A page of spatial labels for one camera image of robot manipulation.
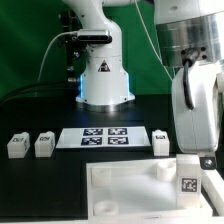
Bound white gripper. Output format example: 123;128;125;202
172;62;222;170

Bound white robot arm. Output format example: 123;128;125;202
62;0;224;169

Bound white marker sheet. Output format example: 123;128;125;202
56;126;150;149

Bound black cables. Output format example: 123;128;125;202
0;79;81;105

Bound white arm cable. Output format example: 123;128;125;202
133;0;175;83

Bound black camera stand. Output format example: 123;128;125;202
59;10;86;83

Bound white camera on stand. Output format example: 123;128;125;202
77;29;112;44

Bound white camera cable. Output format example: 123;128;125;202
35;31;80;98

